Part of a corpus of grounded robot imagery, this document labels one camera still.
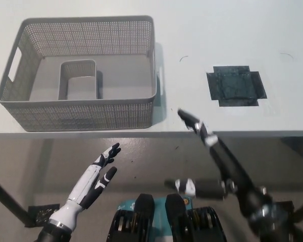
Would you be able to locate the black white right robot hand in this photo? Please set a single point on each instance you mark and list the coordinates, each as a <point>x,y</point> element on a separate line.
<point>229,169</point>

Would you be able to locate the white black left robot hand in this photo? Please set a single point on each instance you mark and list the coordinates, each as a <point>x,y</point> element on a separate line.
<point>88,186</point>

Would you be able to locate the small grey perforated basket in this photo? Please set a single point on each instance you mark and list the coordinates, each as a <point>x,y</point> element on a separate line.
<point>79,87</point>

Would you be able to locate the black floor tape patch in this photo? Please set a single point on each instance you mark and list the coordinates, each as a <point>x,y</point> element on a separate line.
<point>41,213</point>
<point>286,205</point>

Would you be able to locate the large grey perforated basket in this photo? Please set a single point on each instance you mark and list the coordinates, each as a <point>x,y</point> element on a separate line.
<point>78,116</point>

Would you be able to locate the robot lower body feet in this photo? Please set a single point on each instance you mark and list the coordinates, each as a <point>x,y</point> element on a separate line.
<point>174,219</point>

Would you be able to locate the black tape patch on table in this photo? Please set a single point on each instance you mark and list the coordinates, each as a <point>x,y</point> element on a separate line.
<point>236,85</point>

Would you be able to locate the thin black thread scrap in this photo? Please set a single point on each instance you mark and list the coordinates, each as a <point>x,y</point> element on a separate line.
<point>182,58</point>
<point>288,54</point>

